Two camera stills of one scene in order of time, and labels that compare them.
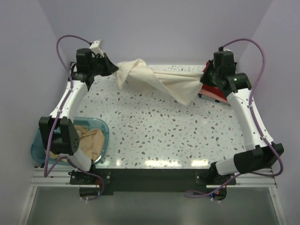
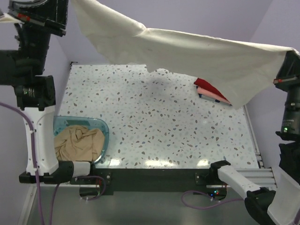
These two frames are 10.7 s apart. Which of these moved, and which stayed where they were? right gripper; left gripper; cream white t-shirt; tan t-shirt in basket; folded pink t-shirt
Moved: right gripper; left gripper; cream white t-shirt
Stayed: folded pink t-shirt; tan t-shirt in basket
